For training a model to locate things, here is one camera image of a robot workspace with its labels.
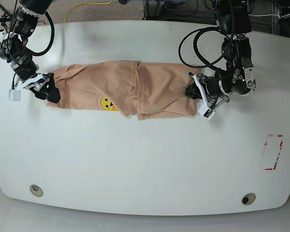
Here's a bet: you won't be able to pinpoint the red tape rectangle marking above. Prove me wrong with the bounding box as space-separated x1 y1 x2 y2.
261 134 284 171

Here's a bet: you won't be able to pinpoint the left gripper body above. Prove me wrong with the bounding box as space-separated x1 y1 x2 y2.
199 73 232 103

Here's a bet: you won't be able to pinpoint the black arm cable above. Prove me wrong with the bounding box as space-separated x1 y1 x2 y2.
24 11 56 58
178 26 235 73

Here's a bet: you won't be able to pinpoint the black tripod legs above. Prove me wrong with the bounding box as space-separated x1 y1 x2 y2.
0 0 18 32

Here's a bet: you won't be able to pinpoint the peach T-shirt with emoji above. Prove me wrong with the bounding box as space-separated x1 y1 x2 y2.
47 60 197 120

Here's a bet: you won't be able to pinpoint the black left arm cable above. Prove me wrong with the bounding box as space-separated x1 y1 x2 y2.
178 26 235 73

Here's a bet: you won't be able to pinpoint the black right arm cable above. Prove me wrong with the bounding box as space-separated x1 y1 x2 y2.
24 11 56 58

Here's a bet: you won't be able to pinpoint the left table grommet hole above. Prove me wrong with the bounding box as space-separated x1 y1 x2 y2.
29 185 44 197

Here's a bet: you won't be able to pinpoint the table grommet hole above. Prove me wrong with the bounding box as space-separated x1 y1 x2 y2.
241 193 256 205
29 185 44 197

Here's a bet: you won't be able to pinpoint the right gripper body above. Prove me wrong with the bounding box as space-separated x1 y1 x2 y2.
11 61 49 93

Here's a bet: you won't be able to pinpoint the yellow cable on floor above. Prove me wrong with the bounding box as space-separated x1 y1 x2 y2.
64 0 114 23

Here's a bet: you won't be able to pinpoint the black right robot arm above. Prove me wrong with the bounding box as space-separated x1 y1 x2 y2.
0 0 60 103

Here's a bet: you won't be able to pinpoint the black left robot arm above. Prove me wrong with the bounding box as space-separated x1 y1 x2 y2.
193 0 256 103

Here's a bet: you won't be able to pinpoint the white power strip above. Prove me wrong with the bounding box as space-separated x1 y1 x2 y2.
278 6 290 19

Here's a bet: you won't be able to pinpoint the right table grommet hole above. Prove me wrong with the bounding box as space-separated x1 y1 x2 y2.
241 193 256 205

